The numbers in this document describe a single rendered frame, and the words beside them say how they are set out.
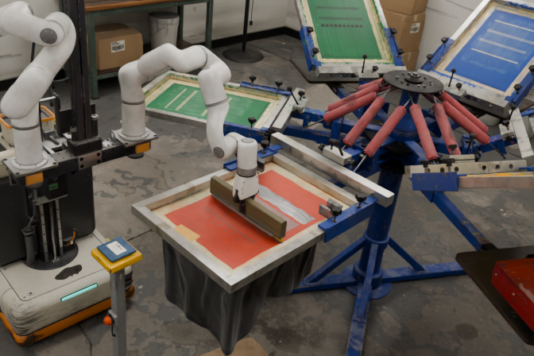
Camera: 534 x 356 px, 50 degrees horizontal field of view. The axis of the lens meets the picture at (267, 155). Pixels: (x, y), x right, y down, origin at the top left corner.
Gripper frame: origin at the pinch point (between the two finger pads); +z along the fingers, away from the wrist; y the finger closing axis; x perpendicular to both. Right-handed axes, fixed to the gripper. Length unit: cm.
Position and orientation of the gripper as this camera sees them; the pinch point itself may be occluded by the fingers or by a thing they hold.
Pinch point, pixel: (245, 207)
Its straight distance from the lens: 224.4
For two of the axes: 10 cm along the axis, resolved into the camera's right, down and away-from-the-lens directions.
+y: -7.0, 2.8, -6.5
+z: -0.4, 9.0, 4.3
